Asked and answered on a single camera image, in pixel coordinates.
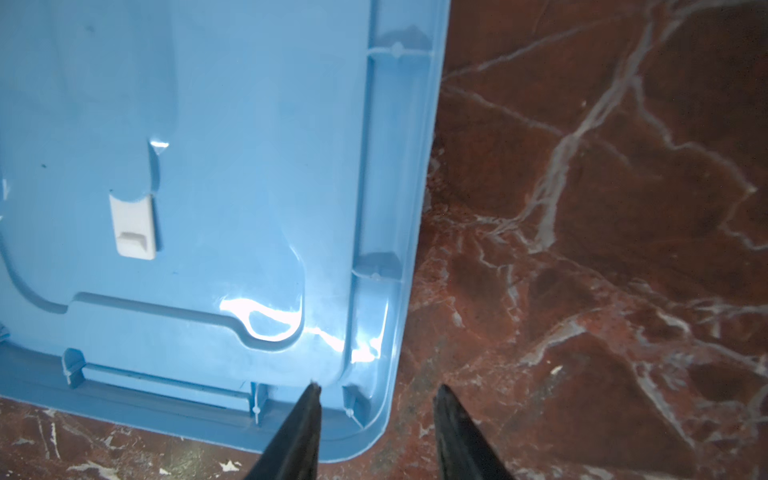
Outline blue plastic bin lid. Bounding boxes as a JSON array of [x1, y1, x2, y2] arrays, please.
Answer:
[[1, 1, 451, 462]]

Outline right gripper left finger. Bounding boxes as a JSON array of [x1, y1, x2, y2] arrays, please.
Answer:
[[245, 382, 322, 480]]

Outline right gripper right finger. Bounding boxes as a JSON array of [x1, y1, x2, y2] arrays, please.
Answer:
[[433, 384, 514, 480]]

